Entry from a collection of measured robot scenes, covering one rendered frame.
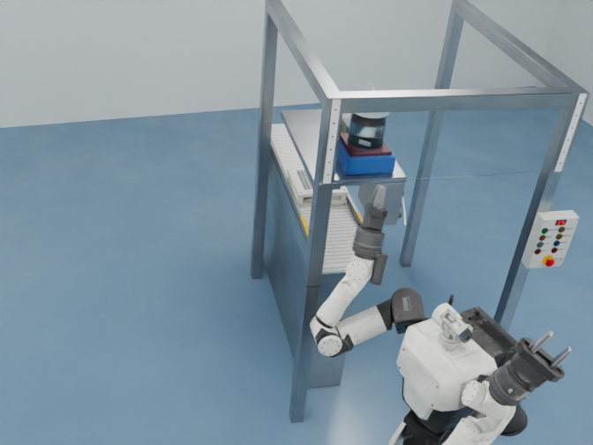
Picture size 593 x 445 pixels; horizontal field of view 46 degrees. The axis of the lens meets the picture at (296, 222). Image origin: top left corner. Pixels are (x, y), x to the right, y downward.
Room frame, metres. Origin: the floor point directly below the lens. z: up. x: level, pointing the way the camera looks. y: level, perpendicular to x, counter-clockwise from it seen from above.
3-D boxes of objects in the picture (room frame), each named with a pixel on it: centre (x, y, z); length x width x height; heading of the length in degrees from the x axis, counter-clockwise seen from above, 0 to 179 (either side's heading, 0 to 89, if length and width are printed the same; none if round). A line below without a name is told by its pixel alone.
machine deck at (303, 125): (2.65, -0.15, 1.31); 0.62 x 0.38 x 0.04; 16
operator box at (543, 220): (2.50, -1.09, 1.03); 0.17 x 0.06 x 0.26; 106
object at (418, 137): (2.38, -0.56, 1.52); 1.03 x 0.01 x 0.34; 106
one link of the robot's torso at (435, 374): (1.56, -0.53, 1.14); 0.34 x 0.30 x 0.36; 32
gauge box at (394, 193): (2.49, -0.34, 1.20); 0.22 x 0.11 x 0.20; 16
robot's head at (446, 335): (1.54, -0.48, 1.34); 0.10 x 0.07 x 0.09; 32
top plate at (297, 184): (2.93, -0.08, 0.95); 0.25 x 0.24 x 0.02; 106
